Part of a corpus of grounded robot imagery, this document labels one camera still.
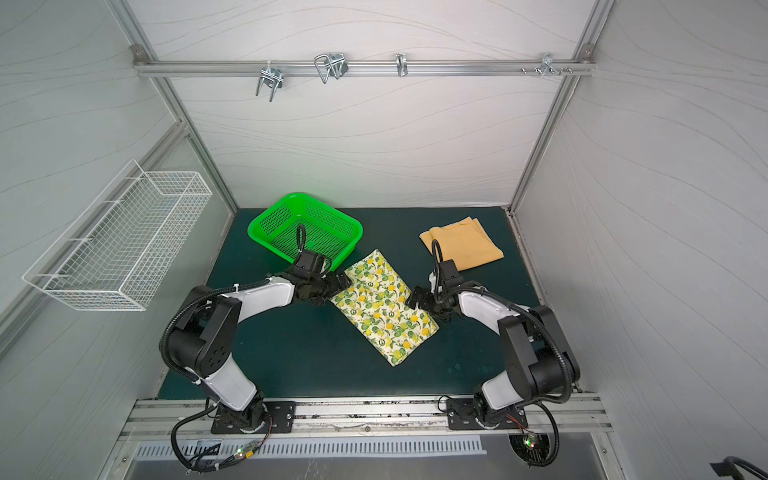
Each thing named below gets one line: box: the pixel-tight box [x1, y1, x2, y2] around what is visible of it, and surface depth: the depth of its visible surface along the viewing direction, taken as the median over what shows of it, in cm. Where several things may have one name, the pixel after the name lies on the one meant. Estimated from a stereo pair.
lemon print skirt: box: [330, 249, 440, 367], surface depth 92 cm
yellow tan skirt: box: [419, 216, 505, 272], surface depth 113 cm
